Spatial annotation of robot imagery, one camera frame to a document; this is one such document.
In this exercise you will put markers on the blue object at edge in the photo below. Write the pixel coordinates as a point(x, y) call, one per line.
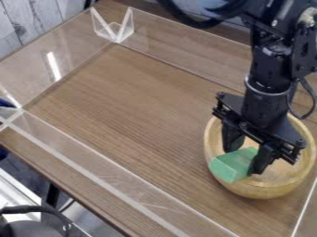
point(6, 103)

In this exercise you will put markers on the green rectangular block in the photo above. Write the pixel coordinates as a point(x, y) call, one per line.
point(231, 166)

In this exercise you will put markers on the clear acrylic tray enclosure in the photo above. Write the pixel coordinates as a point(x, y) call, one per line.
point(114, 92)

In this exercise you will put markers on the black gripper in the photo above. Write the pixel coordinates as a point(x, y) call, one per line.
point(259, 116)

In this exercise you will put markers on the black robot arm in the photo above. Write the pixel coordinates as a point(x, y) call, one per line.
point(284, 57)

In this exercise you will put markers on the light wooden bowl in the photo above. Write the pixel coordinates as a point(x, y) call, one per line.
point(281, 178)

